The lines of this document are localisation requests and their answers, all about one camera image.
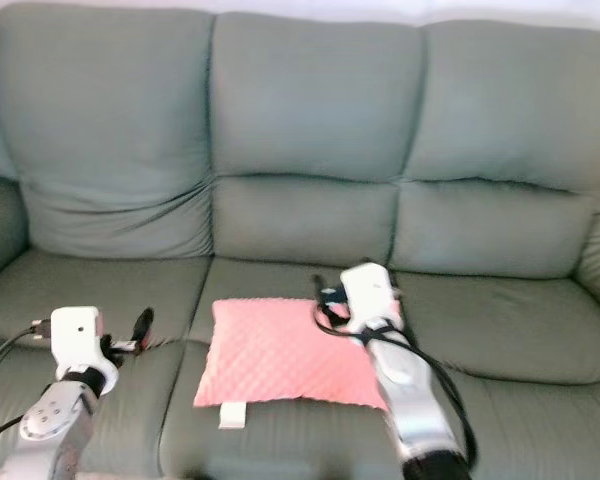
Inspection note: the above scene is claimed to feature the pink dotted pillow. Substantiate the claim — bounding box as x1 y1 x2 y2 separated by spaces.
193 297 401 430

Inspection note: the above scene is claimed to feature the grey-green leather sofa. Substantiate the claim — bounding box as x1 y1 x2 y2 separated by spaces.
0 0 600 480

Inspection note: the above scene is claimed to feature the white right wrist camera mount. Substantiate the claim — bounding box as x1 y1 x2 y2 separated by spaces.
340 262 403 337

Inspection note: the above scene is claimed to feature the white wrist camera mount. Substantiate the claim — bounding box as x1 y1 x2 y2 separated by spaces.
340 262 403 337
50 306 120 393

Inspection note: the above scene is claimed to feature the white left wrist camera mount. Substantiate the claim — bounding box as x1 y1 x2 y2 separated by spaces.
50 306 120 393

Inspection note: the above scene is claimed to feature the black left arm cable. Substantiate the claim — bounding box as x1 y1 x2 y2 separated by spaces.
0 323 54 383
0 413 29 459

